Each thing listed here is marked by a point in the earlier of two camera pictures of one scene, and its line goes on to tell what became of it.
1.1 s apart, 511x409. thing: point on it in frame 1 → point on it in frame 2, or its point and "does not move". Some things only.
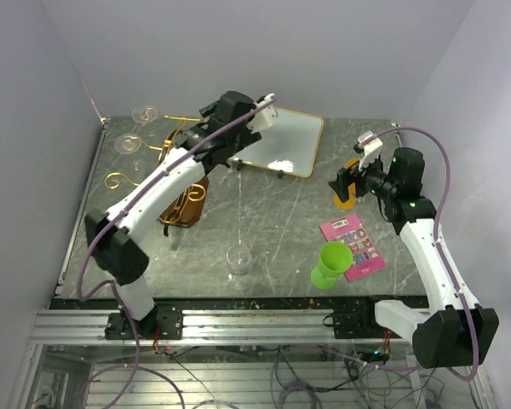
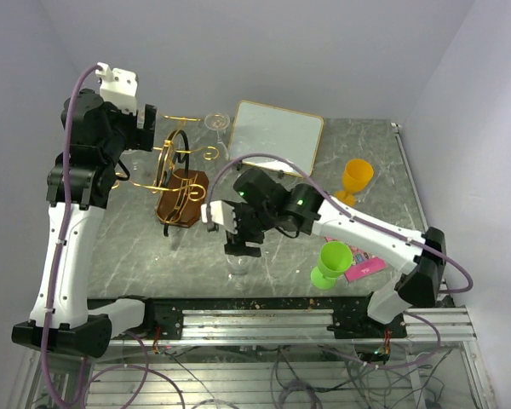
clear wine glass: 238,257 does not move
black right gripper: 343,177 → 236,243
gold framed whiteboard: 289,146 does not move
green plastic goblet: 335,258 does not move
